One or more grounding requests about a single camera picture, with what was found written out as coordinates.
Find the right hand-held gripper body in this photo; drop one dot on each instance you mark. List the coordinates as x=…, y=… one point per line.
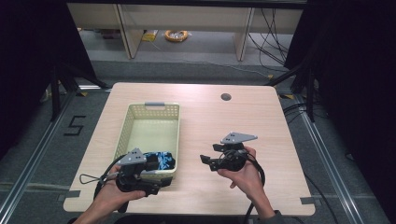
x=238, y=137

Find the black metal stand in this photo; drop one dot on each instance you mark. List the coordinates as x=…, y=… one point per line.
x=56, y=93
x=309, y=93

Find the person's right hand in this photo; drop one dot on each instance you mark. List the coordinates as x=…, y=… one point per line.
x=246, y=179

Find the pale yellow plastic basket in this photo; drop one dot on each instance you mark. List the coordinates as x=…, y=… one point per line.
x=152, y=133

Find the white desk frame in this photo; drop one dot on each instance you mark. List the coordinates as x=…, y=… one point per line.
x=186, y=20

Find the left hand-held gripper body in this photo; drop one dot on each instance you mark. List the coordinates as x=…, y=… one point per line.
x=132, y=158

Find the yellow packet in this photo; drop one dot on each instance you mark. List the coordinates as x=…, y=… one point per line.
x=150, y=35

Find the aluminium floor rail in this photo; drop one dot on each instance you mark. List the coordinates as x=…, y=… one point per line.
x=327, y=161
x=34, y=155

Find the yellow and black tape piece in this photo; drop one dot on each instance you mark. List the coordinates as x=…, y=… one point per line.
x=287, y=96
x=82, y=94

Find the person's left hand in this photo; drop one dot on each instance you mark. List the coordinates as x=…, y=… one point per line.
x=115, y=196

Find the grey tape strip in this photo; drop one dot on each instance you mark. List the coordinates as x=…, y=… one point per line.
x=307, y=200
x=73, y=194

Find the blue and black glove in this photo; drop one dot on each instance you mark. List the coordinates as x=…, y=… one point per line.
x=165, y=161

